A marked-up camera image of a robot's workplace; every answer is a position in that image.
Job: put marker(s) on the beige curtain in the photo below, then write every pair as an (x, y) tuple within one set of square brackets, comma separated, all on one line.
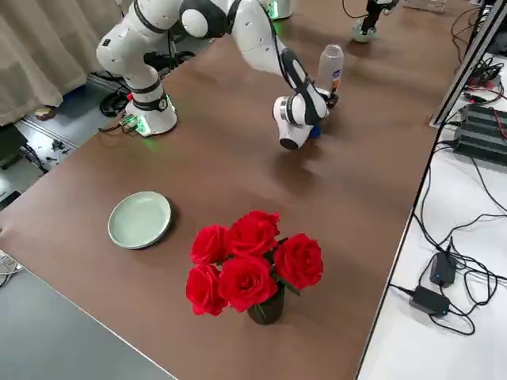
[(35, 59)]

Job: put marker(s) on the white desk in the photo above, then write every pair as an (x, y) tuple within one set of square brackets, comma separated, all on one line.
[(435, 336)]

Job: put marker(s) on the dark glass vase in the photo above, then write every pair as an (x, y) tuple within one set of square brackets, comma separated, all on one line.
[(269, 310)]

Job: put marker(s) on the blue bottle cap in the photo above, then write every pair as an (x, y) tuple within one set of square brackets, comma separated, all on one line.
[(317, 131)]

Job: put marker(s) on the pale green ceramic plate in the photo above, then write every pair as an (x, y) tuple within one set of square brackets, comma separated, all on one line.
[(139, 220)]

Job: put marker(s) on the aluminium frame post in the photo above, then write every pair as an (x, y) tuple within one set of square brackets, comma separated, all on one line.
[(467, 59)]

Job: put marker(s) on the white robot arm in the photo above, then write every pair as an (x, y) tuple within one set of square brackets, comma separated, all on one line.
[(257, 43), (282, 8)]

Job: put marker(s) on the pale green ceramic bowl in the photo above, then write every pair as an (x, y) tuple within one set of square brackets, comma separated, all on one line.
[(358, 36)]

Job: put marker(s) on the black power adapter blue light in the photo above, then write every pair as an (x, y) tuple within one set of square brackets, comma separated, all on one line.
[(443, 269)]

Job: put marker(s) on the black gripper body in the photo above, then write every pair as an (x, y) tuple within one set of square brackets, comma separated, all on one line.
[(332, 99), (374, 8)]

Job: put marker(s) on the transparent plastic bottle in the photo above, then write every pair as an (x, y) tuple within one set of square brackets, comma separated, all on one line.
[(330, 65)]

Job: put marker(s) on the black finned metal box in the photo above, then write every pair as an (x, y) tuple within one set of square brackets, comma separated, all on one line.
[(483, 130)]

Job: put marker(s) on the red rose bouquet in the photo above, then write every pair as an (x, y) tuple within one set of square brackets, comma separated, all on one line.
[(245, 273)]

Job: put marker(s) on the flat black power adapter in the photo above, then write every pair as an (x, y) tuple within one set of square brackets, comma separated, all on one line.
[(429, 300)]

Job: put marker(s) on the clear cup rack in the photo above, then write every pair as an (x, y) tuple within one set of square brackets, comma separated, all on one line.
[(424, 4)]

